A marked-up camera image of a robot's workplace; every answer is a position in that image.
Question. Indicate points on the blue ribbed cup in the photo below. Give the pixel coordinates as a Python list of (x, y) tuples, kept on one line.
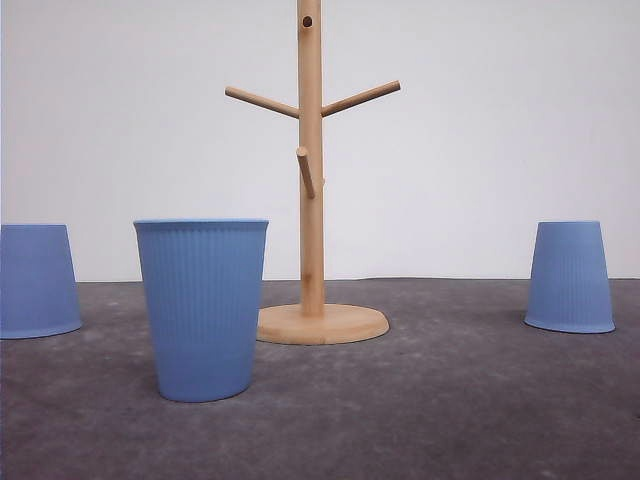
[(570, 289), (39, 293), (205, 279)]

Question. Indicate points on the wooden mug tree stand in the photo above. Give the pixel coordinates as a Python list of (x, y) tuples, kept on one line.
[(313, 322)]

